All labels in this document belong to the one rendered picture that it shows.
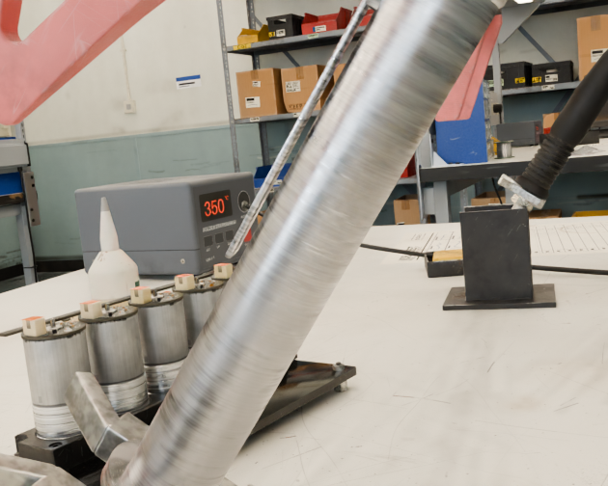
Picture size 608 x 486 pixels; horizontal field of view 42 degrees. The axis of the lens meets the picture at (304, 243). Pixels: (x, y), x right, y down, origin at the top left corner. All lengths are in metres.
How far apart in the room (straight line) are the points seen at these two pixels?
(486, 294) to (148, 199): 0.37
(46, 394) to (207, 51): 5.34
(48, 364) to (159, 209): 0.47
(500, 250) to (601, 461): 0.26
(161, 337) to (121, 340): 0.03
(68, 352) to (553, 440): 0.19
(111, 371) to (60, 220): 6.11
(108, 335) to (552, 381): 0.21
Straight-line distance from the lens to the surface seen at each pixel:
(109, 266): 0.55
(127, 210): 0.81
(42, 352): 0.32
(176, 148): 5.76
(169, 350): 0.36
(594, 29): 4.48
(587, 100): 0.56
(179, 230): 0.77
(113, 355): 0.34
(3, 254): 6.51
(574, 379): 0.41
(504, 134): 3.24
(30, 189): 3.64
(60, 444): 0.33
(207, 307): 0.38
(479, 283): 0.56
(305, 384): 0.39
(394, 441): 0.34
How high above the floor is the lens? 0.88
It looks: 8 degrees down
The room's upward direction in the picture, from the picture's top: 6 degrees counter-clockwise
